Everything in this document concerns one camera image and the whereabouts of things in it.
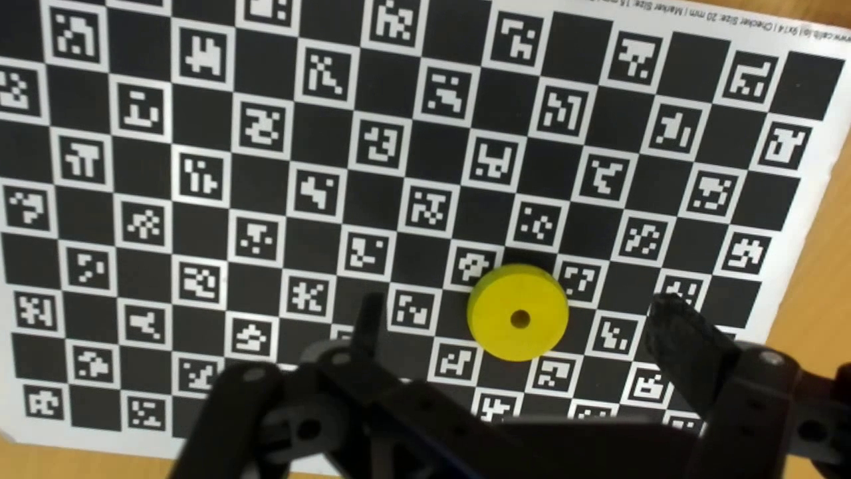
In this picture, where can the yellow round disc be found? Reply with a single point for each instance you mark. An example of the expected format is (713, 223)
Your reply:
(495, 308)

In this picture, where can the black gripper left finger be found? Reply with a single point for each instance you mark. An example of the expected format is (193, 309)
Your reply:
(241, 417)

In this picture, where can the black white checker calibration board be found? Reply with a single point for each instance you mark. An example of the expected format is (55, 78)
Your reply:
(355, 160)

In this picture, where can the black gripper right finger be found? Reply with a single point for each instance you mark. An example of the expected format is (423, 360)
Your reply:
(754, 409)

